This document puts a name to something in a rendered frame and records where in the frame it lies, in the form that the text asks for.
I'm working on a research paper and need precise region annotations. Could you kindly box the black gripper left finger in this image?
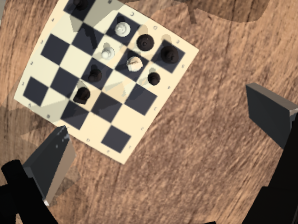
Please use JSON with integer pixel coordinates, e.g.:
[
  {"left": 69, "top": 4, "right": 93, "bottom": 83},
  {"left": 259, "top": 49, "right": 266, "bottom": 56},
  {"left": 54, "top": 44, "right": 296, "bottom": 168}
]
[{"left": 0, "top": 125, "right": 77, "bottom": 224}]

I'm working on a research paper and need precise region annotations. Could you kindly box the black and cream chessboard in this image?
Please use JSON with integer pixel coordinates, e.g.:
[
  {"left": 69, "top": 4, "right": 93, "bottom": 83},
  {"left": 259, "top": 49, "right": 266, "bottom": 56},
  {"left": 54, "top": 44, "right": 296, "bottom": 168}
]
[{"left": 13, "top": 0, "right": 199, "bottom": 164}]

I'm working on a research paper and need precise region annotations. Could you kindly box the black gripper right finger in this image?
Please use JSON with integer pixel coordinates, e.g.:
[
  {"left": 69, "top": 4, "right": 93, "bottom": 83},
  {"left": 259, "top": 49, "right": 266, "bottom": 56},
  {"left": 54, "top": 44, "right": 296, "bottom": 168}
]
[{"left": 242, "top": 82, "right": 298, "bottom": 224}]

